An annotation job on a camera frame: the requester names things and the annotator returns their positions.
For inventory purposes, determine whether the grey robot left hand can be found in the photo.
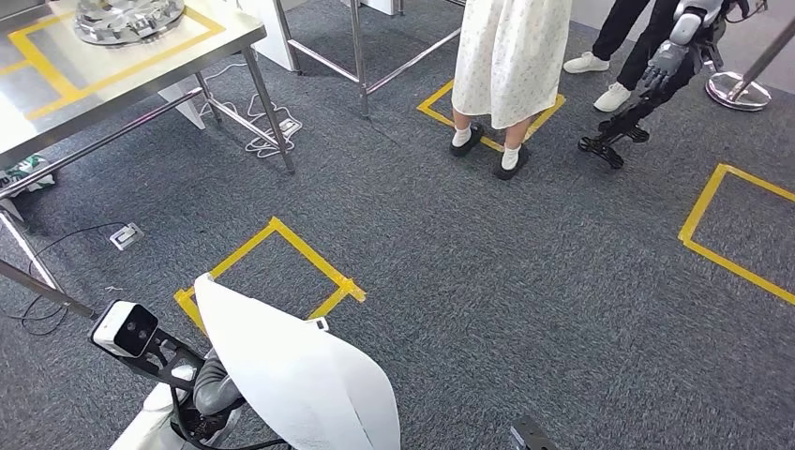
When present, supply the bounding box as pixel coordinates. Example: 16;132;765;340
193;349;245;416

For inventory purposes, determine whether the bystander robot grey hand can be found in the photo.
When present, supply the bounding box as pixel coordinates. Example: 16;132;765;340
641;39;691;91

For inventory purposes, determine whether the white curved plastic part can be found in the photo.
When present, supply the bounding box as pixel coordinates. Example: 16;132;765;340
193;273;402;450

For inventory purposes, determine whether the stainless steel workbench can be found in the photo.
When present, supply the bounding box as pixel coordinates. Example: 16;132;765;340
0;0;296;299

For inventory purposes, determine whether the bystander humanoid robot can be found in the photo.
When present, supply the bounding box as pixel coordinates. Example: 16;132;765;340
577;0;768;170

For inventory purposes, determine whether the person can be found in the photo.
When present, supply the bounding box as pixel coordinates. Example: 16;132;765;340
562;0;682;113
448;0;573;181

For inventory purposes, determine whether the chrome stanchion base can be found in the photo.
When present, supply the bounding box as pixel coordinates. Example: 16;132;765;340
706;18;795;113

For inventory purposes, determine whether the floor socket plate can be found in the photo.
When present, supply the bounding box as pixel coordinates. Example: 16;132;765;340
110;222;145;251

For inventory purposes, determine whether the steel table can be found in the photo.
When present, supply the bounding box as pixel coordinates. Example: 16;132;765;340
0;257;98;321
273;0;467;119

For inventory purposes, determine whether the green white bag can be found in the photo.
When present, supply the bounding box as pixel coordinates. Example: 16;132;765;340
0;155;56;190

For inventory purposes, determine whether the yellow table tape outline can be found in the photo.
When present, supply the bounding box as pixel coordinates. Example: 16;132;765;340
0;6;226;122

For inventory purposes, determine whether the white panel desk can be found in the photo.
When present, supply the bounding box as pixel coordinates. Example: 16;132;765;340
238;0;299;72

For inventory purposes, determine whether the grey plastic wheel hubcap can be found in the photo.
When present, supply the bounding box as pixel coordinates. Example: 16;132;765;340
74;0;187;46

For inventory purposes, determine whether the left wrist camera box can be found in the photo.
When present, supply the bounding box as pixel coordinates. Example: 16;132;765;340
89;301;206;393

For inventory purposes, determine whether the black floor cable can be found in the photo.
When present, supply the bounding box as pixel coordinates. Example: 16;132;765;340
0;222;128;337

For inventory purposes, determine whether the white cable bundle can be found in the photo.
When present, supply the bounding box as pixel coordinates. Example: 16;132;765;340
198;62;304;159

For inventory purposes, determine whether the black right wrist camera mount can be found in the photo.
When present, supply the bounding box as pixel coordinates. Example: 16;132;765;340
510;414;561;450

